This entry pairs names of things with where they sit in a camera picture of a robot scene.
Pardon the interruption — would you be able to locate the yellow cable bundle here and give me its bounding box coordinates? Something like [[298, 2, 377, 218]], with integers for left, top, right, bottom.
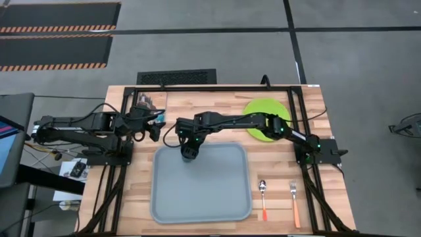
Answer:
[[23, 140, 63, 161]]

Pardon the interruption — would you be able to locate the lime green plate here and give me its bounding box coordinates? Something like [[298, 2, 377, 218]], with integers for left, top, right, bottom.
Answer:
[[242, 97, 293, 143]]

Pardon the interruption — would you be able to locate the computer monitor with blue screen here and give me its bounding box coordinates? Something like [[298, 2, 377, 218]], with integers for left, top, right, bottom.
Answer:
[[0, 115, 28, 190]]

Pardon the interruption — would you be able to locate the black handheld controller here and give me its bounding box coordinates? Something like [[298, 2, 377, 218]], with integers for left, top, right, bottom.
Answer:
[[70, 160, 87, 179]]

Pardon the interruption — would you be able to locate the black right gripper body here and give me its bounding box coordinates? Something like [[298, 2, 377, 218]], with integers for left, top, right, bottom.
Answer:
[[177, 130, 203, 151]]

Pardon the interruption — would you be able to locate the white paper sheet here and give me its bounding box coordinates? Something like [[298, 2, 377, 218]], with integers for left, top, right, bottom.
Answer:
[[52, 157, 90, 202]]

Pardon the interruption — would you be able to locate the white tape roll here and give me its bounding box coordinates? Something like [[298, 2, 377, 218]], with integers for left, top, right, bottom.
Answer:
[[59, 200, 80, 212]]

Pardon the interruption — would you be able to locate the black aluminium table frame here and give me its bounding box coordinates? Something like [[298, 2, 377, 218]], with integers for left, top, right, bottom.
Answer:
[[74, 84, 357, 236]]

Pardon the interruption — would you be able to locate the black desk beam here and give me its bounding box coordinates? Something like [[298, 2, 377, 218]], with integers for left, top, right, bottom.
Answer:
[[15, 163, 86, 196]]

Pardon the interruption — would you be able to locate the printed picture card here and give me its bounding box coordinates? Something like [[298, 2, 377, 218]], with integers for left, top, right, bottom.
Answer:
[[136, 91, 168, 124]]

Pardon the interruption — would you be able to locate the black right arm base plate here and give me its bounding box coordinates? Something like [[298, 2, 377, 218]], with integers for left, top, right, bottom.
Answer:
[[293, 138, 349, 165]]

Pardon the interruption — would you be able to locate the black mat with hazard stripes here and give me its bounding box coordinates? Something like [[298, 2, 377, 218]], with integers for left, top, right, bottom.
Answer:
[[0, 34, 114, 72], [0, 2, 122, 34]]

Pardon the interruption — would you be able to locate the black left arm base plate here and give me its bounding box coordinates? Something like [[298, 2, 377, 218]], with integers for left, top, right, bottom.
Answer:
[[85, 140, 134, 167]]

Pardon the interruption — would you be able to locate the grey plastic tray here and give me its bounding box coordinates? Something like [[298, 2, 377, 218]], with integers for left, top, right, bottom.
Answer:
[[150, 142, 253, 225]]

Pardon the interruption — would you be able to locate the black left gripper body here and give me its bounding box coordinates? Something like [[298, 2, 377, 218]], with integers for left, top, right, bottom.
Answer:
[[128, 105, 157, 135]]

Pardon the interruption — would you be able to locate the fork with light orange handle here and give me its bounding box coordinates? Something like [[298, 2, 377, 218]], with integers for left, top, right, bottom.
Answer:
[[289, 179, 302, 229]]

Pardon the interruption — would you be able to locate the black floor vent grille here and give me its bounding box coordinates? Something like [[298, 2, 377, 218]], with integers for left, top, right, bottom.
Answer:
[[136, 68, 218, 86]]

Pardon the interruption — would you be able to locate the spoon with red-orange handle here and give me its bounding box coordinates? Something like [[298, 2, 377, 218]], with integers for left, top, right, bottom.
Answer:
[[258, 179, 268, 222]]

